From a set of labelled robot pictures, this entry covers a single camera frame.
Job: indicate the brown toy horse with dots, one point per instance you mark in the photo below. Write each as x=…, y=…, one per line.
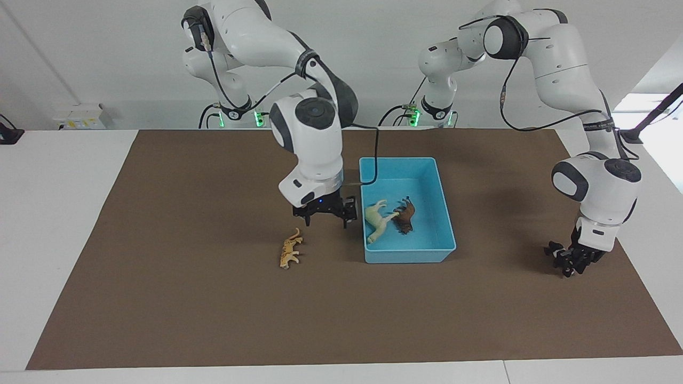
x=405, y=216

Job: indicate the cream toy horse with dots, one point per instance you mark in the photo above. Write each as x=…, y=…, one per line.
x=375, y=218

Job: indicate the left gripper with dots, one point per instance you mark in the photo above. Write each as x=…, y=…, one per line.
x=592, y=255

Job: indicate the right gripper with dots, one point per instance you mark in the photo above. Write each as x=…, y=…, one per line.
x=323, y=205

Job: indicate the yellow toy tiger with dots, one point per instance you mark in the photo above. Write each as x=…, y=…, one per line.
x=290, y=250

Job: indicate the black stand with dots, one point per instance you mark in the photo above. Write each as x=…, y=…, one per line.
x=9, y=133
x=653, y=114

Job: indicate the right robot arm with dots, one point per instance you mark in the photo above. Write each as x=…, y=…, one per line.
x=315, y=144

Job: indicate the blue plastic storage box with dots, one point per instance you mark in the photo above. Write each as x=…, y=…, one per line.
x=427, y=240

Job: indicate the white wall socket box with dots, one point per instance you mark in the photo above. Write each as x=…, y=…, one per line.
x=82, y=117

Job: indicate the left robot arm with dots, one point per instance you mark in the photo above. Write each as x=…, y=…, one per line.
x=608, y=197

